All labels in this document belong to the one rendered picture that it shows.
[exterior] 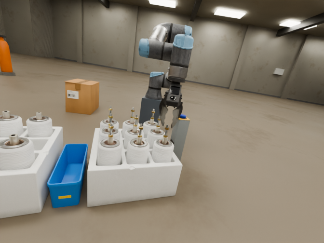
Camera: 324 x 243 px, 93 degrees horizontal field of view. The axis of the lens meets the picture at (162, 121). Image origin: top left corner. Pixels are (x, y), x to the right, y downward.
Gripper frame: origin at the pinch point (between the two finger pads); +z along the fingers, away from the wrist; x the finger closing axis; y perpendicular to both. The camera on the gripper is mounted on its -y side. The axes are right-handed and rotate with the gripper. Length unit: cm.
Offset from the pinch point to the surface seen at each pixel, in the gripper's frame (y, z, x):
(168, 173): -5.6, 20.6, -4.6
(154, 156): -3.1, 15.3, 3.0
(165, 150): -3.9, 10.6, -1.2
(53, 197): -24, 29, 36
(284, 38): 929, -269, -489
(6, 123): -11, 10, 67
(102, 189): -17.6, 25.6, 19.9
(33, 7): 735, -189, 778
